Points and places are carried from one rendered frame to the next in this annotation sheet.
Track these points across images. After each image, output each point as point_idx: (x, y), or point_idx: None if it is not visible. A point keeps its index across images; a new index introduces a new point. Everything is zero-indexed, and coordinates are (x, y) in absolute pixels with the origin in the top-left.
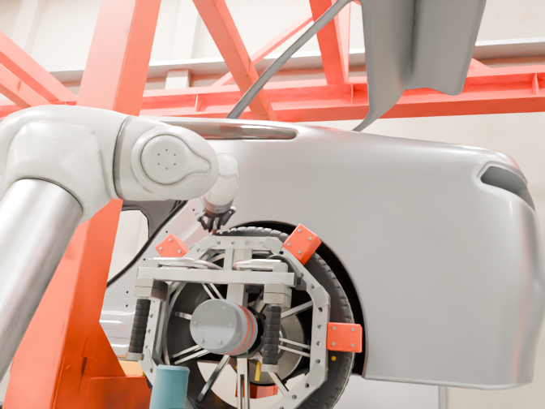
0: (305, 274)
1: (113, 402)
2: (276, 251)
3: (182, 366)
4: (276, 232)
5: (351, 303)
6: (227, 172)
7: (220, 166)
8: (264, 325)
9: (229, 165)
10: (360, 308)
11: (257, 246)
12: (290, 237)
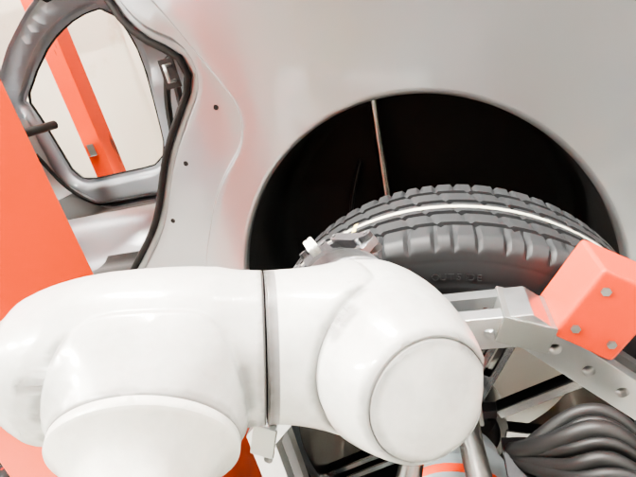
0: (633, 391)
1: (249, 465)
2: (541, 351)
3: (344, 453)
4: (495, 248)
5: (541, 161)
6: (455, 438)
7: (417, 437)
8: (500, 417)
9: (457, 406)
10: (560, 167)
11: (480, 342)
12: (578, 310)
